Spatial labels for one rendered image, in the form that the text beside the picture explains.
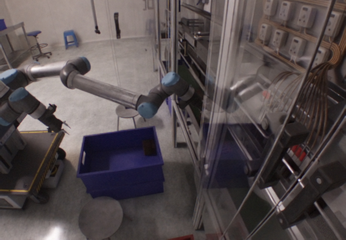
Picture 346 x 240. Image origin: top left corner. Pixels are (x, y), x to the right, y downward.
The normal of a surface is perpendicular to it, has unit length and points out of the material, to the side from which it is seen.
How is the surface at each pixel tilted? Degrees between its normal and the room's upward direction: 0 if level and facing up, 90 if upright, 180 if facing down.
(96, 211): 0
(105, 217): 0
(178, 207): 0
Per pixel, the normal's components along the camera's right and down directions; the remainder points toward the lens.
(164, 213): 0.00, -0.80
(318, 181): -0.98, 0.11
